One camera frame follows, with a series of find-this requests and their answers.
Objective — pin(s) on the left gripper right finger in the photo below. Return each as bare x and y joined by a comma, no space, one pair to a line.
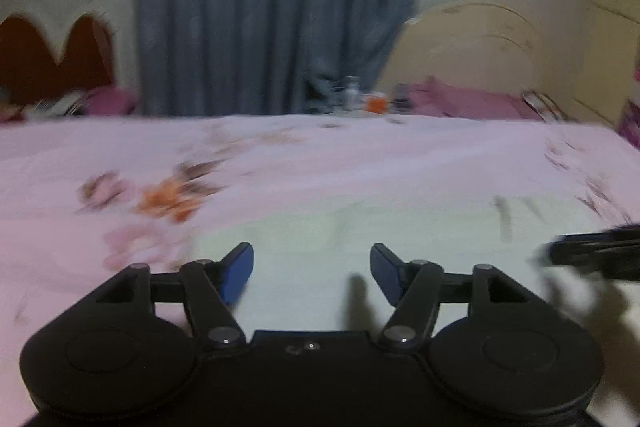
412,289

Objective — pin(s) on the magenta pillow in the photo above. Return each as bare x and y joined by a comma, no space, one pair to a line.
434,98
107,102

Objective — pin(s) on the blue grey curtain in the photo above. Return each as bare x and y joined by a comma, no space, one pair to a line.
204,58

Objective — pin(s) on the pile of clothes left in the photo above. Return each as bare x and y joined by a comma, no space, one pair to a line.
71,104

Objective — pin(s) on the cream wardrobe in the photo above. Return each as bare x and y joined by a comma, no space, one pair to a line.
603,76

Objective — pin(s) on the patterned cushion right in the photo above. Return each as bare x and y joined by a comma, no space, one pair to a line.
546,109

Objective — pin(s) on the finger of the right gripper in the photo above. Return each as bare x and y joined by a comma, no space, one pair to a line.
613,253

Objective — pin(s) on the pink floral bed sheet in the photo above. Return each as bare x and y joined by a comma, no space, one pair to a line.
82,198

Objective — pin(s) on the orange box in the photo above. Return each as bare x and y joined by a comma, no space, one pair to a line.
375,103

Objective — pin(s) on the magenta pillow right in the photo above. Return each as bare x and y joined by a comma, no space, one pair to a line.
434,98

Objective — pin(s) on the red heart headboard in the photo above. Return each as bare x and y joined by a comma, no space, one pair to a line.
31,71

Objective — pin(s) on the magenta pillow left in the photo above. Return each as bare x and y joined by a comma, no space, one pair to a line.
107,102

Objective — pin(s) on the cream knit sweater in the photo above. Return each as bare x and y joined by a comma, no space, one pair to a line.
333,267

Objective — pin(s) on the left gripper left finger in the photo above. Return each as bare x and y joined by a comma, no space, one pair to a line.
211,289

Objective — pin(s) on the cream round headboard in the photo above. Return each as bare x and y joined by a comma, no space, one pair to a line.
477,45

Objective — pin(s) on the white pump bottle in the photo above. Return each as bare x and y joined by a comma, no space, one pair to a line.
351,97

